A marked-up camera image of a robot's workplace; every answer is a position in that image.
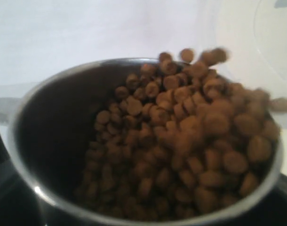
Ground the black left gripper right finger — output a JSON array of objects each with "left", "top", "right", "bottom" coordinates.
[{"left": 232, "top": 173, "right": 287, "bottom": 226}]

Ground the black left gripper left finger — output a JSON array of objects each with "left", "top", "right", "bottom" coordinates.
[{"left": 0, "top": 136, "right": 46, "bottom": 226}]

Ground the steel mug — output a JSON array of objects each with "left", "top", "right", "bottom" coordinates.
[{"left": 0, "top": 57, "right": 284, "bottom": 226}]

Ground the brown kibble in left mug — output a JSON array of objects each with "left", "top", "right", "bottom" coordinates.
[{"left": 74, "top": 48, "right": 287, "bottom": 221}]

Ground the white curtain backdrop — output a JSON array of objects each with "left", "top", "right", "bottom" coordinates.
[{"left": 0, "top": 0, "right": 223, "bottom": 97}]

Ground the translucent plastic tumbler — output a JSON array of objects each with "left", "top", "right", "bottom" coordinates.
[{"left": 216, "top": 0, "right": 287, "bottom": 130}]

